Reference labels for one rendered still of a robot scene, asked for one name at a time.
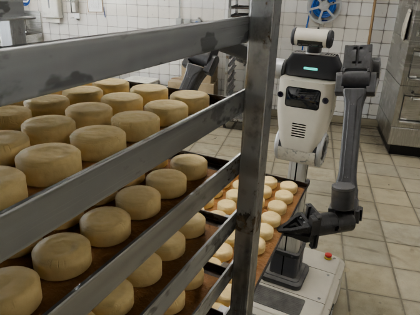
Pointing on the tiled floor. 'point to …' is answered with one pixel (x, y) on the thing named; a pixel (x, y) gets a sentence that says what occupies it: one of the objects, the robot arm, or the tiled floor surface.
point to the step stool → (143, 79)
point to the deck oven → (402, 87)
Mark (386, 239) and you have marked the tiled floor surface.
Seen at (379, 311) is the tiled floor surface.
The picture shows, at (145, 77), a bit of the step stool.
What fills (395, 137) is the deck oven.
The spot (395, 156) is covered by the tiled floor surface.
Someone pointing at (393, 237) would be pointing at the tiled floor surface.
